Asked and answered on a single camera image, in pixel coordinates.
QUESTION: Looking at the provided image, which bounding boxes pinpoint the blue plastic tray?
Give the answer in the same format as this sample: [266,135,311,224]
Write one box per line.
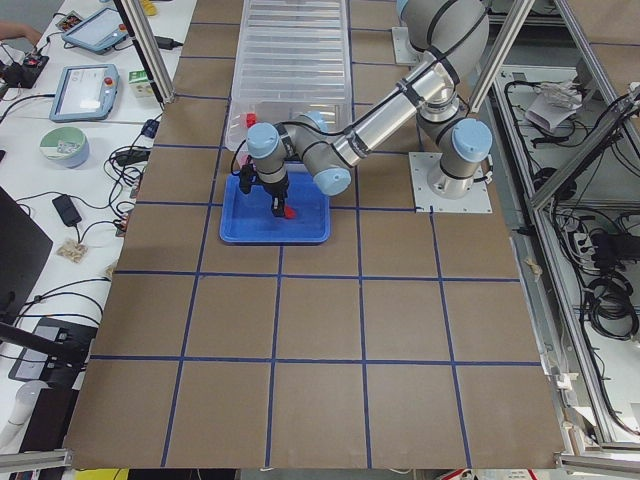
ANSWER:
[219,171,331,245]

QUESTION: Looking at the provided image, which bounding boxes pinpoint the aluminium frame post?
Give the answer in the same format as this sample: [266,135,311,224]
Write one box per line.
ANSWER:
[114,0,175,105]

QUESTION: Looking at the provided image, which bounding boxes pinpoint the far teach pendant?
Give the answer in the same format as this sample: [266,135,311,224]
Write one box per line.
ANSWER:
[62,7,128,54]

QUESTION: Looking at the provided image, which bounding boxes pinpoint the clear plastic storage box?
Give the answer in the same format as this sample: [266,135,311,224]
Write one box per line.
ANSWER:
[224,0,356,166]

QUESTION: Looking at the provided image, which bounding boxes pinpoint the teach pendant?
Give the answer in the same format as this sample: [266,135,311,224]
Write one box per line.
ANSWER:
[49,64,119,123]
[62,7,128,54]

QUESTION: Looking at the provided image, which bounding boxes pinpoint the clear plastic box lid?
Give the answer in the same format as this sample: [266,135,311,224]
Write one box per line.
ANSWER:
[232,0,351,105]

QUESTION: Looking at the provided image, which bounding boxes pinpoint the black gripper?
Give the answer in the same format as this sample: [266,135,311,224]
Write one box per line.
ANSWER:
[262,177,289,218]

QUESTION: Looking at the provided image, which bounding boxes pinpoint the black power adapter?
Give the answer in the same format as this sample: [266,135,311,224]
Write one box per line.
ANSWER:
[52,194,82,227]

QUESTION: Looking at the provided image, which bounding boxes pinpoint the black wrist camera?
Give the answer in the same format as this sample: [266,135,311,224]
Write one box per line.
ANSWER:
[238,164,257,195]

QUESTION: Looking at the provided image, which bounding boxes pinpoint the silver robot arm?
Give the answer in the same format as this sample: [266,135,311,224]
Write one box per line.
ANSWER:
[238,1,492,217]

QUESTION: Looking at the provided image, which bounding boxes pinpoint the green white carton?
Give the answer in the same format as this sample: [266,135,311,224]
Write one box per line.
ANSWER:
[127,70,155,98]

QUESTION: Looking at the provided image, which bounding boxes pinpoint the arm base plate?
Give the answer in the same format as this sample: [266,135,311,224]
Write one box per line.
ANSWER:
[391,26,423,67]
[409,152,493,214]

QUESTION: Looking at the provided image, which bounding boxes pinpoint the red block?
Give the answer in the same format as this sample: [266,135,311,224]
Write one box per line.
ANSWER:
[245,112,258,129]
[284,206,296,220]

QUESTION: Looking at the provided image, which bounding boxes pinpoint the light blue bowl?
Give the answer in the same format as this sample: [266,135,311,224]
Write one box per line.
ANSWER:
[39,127,90,168]

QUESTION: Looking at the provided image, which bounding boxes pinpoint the coiled black cables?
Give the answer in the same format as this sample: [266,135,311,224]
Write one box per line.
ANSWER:
[582,272,640,344]

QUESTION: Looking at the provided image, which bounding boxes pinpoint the near teach pendant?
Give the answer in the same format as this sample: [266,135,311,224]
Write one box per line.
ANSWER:
[49,64,119,123]

